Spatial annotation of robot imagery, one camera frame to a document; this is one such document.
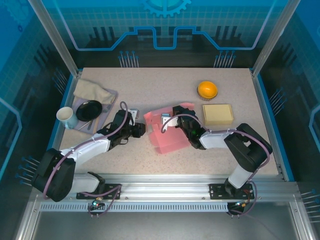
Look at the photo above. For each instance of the pink paper box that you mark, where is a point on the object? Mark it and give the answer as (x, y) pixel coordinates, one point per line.
(167, 140)

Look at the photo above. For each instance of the yellow paper box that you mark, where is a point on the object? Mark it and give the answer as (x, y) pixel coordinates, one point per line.
(217, 115)

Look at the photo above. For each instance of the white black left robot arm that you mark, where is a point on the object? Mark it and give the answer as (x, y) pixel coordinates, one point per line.
(87, 150)

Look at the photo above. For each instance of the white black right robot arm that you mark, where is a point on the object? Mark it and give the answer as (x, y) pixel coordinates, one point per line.
(215, 137)

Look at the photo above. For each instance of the wooden chopstick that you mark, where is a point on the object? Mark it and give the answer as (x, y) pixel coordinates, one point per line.
(95, 127)
(97, 123)

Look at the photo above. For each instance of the silver metal utensil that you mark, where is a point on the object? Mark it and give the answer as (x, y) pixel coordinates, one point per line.
(90, 125)

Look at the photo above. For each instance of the black plate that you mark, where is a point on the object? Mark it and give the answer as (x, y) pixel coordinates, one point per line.
(88, 111)

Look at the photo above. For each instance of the purple placemat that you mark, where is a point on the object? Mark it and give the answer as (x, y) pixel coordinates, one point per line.
(81, 124)

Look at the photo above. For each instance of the orange dome on wicker base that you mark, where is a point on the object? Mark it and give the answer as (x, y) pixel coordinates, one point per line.
(207, 89)

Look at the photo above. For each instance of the beige cloth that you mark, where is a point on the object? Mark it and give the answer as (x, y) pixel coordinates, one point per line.
(87, 91)

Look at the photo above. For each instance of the light blue mug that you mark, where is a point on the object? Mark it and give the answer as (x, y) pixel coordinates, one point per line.
(65, 115)

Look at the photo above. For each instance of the small LED circuit board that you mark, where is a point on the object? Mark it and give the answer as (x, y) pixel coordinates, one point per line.
(241, 204)
(96, 203)

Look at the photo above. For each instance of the aluminium table side rail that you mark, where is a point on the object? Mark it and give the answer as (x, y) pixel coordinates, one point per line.
(269, 125)
(60, 136)

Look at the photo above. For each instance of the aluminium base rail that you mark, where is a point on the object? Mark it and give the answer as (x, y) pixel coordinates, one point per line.
(165, 186)

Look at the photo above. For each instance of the aluminium frame post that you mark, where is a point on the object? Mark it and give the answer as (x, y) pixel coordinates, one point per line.
(273, 37)
(55, 37)

